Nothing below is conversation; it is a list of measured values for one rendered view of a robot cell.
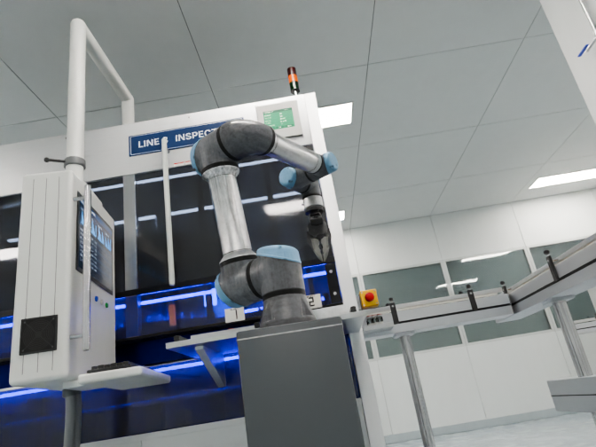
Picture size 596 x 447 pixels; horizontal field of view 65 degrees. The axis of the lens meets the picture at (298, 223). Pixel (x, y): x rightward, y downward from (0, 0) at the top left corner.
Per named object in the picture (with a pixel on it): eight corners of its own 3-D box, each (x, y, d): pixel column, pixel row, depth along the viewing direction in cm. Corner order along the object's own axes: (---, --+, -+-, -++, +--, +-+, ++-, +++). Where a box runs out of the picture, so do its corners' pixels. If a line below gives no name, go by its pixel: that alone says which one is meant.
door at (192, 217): (138, 289, 213) (135, 175, 234) (239, 272, 213) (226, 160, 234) (137, 288, 212) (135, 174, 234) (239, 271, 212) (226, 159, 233)
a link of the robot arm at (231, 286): (254, 300, 124) (215, 118, 138) (215, 313, 132) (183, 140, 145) (282, 297, 133) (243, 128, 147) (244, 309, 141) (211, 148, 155)
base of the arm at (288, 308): (319, 322, 114) (312, 283, 118) (258, 331, 114) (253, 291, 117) (317, 331, 129) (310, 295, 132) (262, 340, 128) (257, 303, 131)
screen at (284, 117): (261, 142, 234) (255, 107, 242) (302, 135, 234) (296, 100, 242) (260, 141, 233) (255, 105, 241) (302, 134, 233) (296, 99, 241)
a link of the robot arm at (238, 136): (243, 100, 132) (336, 149, 171) (216, 118, 138) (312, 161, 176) (249, 136, 129) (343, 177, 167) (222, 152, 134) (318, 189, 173)
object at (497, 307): (362, 338, 206) (355, 303, 212) (360, 342, 221) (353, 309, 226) (515, 312, 206) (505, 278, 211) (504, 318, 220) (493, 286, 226)
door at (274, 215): (239, 271, 213) (227, 160, 234) (333, 256, 212) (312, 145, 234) (239, 271, 212) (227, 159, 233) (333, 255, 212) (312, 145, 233)
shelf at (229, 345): (201, 360, 206) (201, 356, 207) (358, 334, 206) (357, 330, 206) (166, 348, 161) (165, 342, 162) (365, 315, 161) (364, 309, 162)
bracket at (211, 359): (219, 388, 194) (216, 355, 199) (226, 386, 194) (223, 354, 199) (197, 384, 162) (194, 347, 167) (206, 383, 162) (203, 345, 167)
